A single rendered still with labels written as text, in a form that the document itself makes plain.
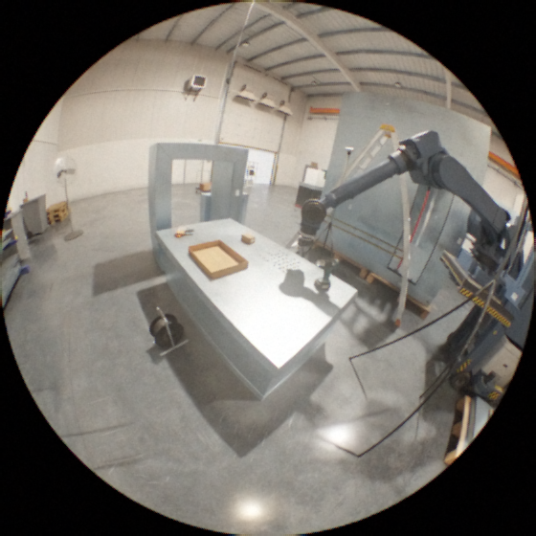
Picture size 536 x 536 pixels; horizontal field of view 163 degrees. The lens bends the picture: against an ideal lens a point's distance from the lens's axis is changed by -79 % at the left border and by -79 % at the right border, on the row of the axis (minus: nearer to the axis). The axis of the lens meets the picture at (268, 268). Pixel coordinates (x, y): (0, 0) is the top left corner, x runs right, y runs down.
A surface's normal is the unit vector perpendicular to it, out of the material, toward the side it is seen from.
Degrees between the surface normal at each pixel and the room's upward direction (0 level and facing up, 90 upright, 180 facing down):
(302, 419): 0
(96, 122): 90
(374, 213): 90
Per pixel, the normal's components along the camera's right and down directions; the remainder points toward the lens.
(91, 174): 0.66, 0.48
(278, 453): 0.17, -0.84
